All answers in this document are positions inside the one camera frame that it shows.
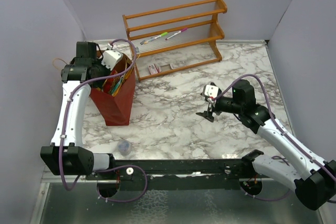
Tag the black base frame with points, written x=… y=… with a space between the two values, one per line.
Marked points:
x=175 y=174

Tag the red white staples box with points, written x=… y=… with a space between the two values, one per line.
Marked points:
x=154 y=69

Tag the wooden three-tier rack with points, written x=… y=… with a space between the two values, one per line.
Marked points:
x=203 y=28

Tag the red yellow snack packet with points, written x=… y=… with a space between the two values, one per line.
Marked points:
x=109 y=84

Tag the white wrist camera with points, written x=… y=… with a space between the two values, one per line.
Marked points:
x=210 y=92
x=111 y=57

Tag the pink capped marker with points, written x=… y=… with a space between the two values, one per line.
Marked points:
x=176 y=33

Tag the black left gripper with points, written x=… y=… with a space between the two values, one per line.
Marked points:
x=107 y=70

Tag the gold brown chips bag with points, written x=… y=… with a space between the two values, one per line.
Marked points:
x=128 y=73

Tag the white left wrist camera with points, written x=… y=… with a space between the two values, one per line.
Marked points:
x=111 y=57

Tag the brown and red paper bag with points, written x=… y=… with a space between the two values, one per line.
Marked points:
x=116 y=110

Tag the teal mint candy bag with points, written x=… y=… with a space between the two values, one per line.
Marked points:
x=117 y=86

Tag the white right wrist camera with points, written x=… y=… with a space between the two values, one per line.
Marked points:
x=210 y=92

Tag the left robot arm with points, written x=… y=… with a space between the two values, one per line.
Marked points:
x=65 y=154

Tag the green capped marker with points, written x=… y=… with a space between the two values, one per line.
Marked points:
x=153 y=38

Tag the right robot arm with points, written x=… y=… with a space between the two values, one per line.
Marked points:
x=303 y=172

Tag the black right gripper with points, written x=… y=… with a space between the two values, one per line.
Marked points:
x=208 y=114

